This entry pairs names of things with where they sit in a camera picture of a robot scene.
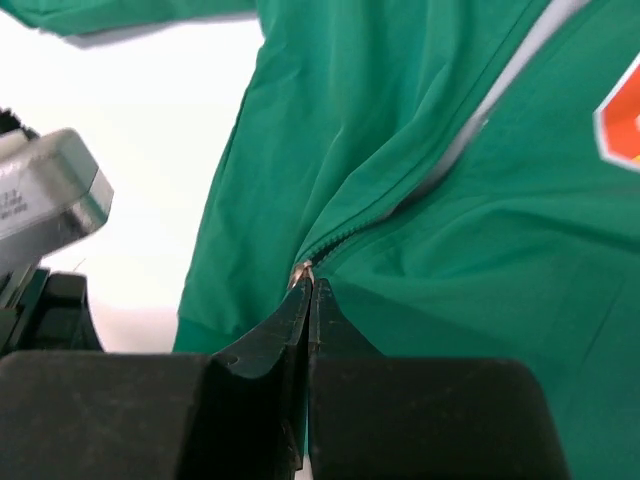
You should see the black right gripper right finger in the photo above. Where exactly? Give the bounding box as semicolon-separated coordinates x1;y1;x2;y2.
308;279;570;479

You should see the green zip jacket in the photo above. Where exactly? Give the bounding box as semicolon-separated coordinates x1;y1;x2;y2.
1;1;639;479

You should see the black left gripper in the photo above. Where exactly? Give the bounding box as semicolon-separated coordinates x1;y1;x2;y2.
0;105;104;354

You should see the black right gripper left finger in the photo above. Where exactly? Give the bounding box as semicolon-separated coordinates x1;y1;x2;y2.
1;279;312;479

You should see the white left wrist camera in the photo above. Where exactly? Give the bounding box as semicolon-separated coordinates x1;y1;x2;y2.
1;128;114;275

